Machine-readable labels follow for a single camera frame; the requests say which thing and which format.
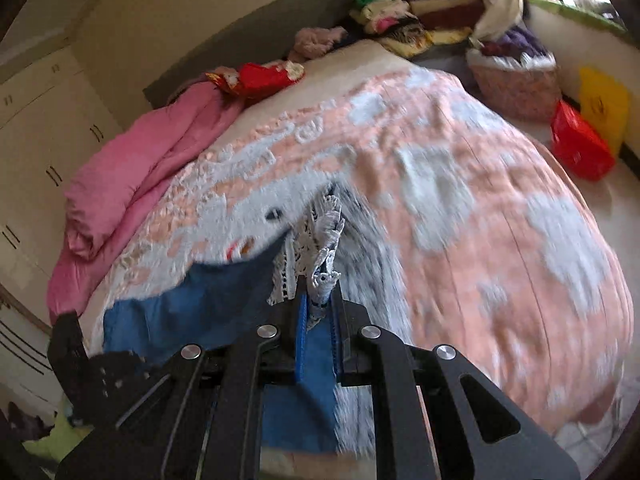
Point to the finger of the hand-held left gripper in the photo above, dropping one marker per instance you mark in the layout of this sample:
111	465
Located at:
130	375

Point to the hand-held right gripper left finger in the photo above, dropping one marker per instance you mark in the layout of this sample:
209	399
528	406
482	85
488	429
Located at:
301	340

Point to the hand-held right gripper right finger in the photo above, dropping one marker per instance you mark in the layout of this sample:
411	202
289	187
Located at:
336	345

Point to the blue denim pants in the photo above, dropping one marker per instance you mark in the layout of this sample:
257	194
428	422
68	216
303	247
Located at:
210	300

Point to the green cloth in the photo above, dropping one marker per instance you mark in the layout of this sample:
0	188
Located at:
57	440

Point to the dark cloth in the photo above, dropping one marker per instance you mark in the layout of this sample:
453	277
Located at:
20	440

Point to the peach and white fleece blanket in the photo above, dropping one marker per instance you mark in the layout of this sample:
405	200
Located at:
475	220

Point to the pink quilt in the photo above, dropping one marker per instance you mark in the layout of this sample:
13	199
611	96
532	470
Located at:
135	160

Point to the cream wardrobe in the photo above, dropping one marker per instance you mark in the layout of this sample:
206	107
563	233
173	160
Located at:
40	125

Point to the red patterned cloth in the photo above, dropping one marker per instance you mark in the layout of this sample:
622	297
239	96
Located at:
255	80

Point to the white bed sheet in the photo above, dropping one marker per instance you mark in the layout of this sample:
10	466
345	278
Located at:
350	60

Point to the mauve fluffy cloth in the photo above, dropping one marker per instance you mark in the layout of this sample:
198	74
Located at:
315	42

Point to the grey headboard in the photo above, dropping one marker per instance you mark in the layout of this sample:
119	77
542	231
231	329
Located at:
235	45

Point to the pink laundry basket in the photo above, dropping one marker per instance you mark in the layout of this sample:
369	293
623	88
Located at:
515	87

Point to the red bag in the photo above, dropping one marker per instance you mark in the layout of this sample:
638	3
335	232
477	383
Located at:
580	145

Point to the pile of folded clothes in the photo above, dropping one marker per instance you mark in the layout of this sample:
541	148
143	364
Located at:
425	10

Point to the purple clothes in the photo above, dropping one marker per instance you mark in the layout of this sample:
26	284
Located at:
520	42

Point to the cluttered window sill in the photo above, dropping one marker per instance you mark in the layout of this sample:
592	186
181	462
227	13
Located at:
575	5

